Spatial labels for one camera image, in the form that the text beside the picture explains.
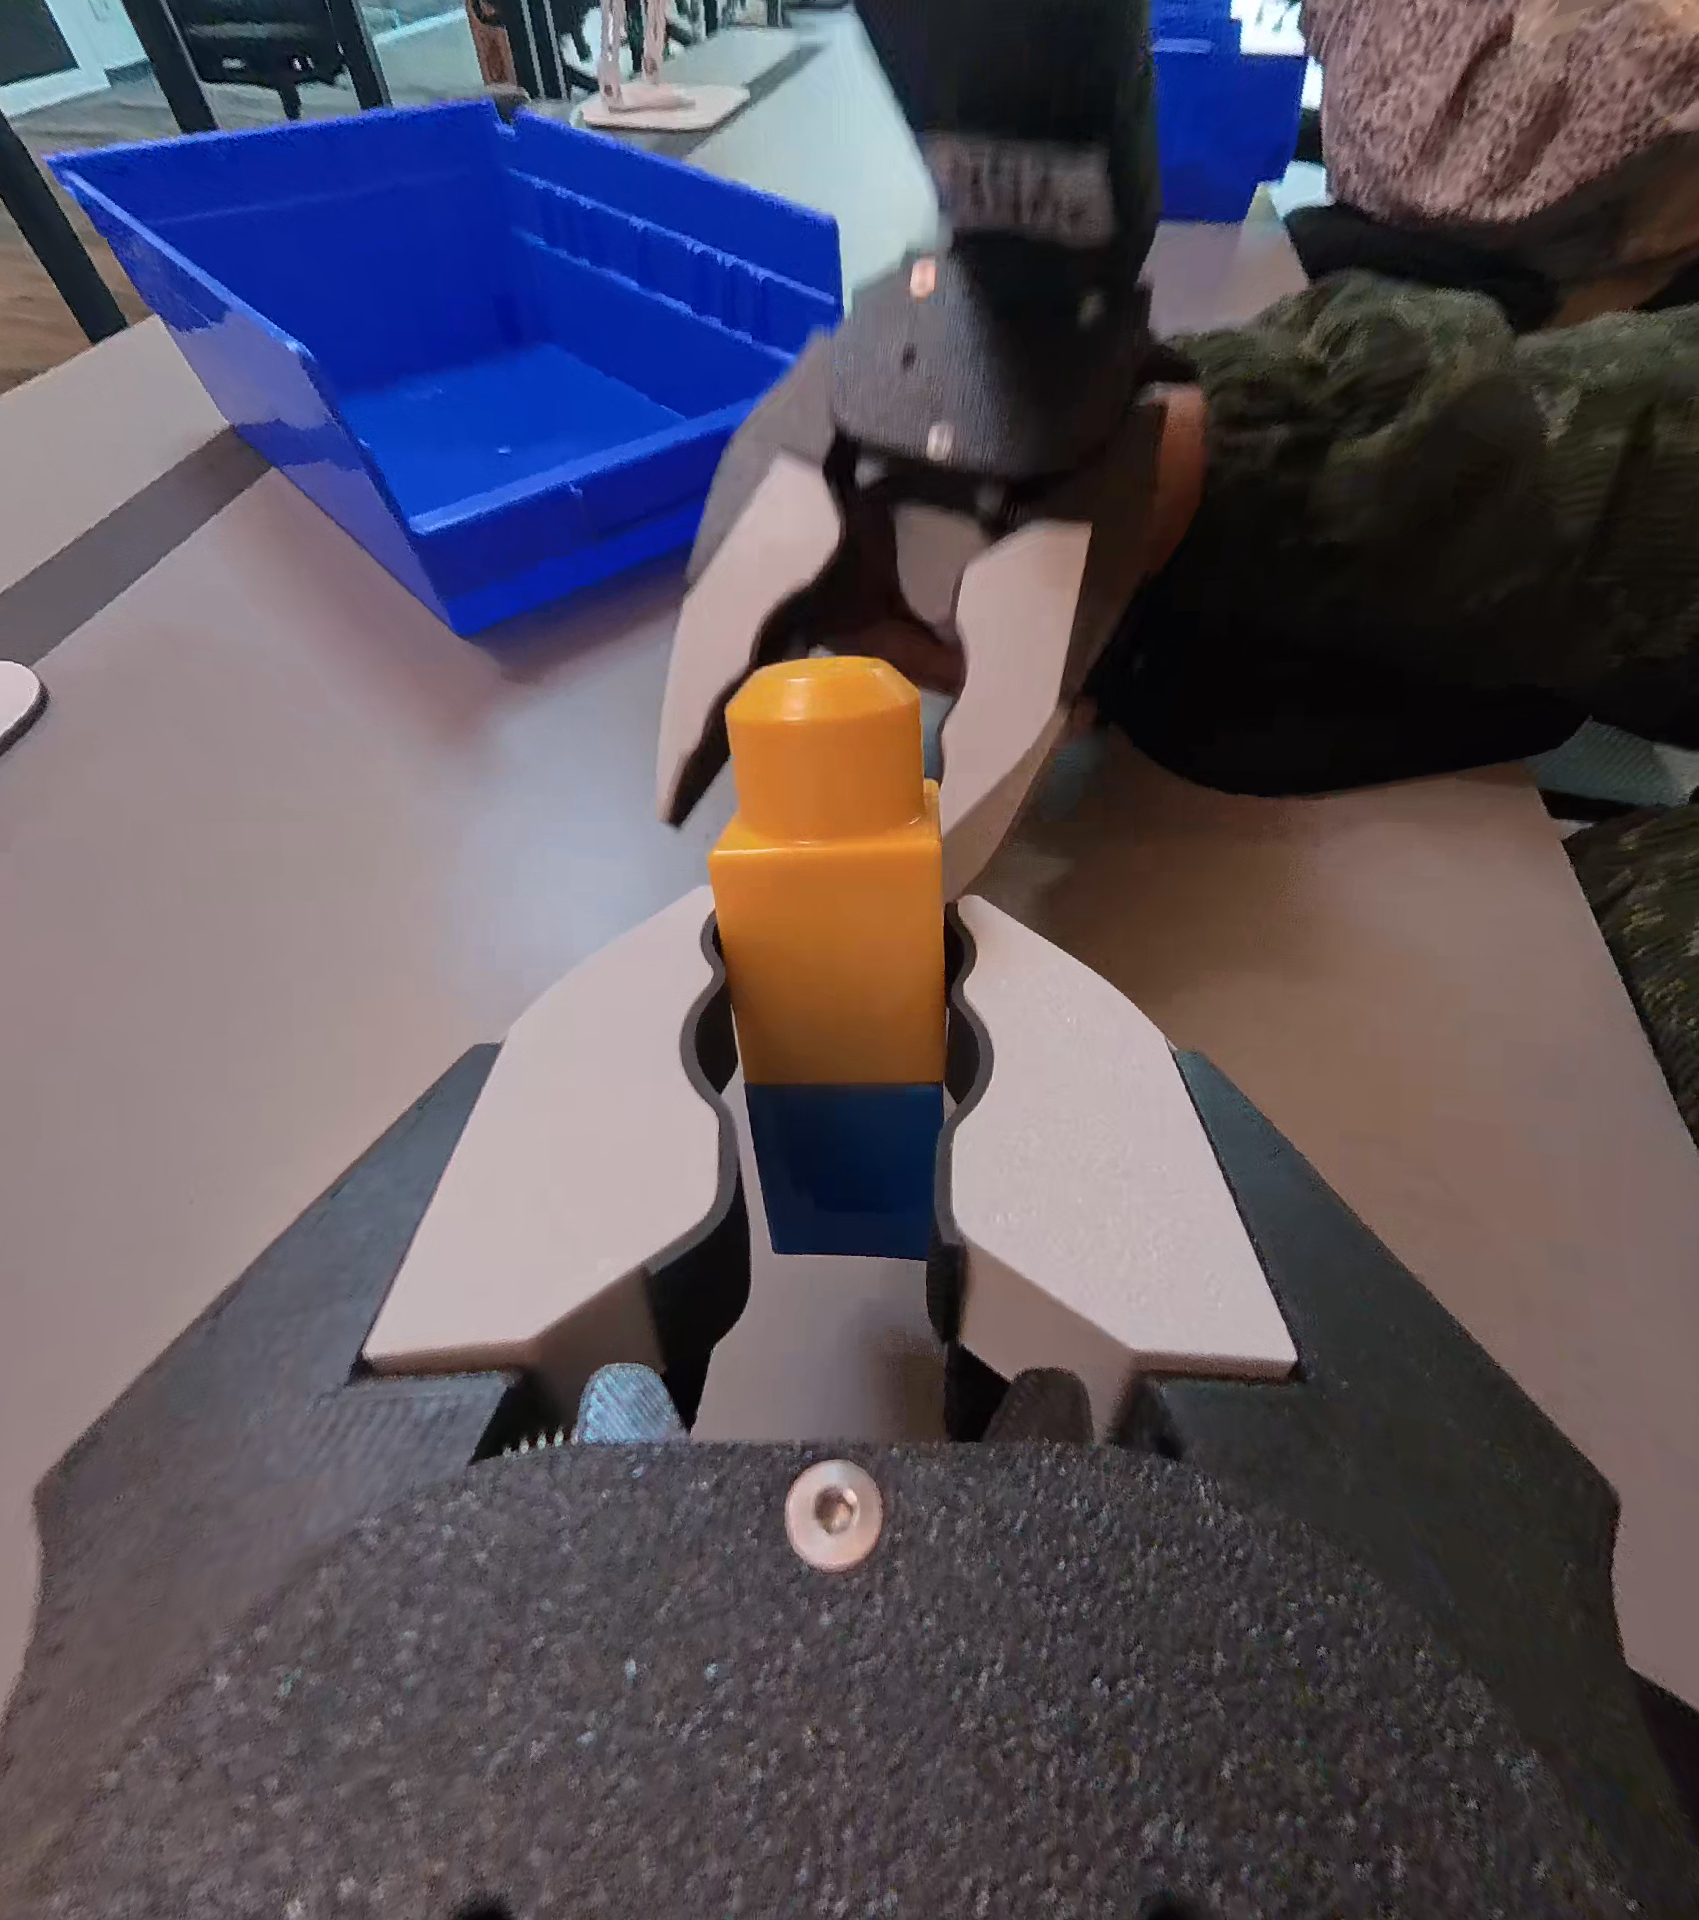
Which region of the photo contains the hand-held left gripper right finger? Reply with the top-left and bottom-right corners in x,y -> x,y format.
928,894 -> 1302,1419

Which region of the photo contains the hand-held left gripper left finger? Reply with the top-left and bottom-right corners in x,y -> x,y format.
363,887 -> 756,1434

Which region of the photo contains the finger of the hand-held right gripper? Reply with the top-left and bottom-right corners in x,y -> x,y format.
936,522 -> 1114,901
655,454 -> 854,830

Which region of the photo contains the blue mega block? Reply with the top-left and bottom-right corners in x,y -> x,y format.
748,1080 -> 946,1261

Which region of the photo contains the yellow mega block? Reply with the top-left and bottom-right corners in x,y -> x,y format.
706,653 -> 948,1085

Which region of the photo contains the blue plastic bin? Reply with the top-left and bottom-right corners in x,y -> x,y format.
1150,0 -> 1312,228
47,96 -> 846,640

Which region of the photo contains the person's right forearm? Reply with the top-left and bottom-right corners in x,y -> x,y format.
1090,270 -> 1699,800

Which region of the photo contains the black office chair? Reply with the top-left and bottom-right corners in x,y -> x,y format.
167,0 -> 397,117

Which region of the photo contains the black tripod pole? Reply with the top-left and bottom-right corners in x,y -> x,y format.
0,0 -> 135,348

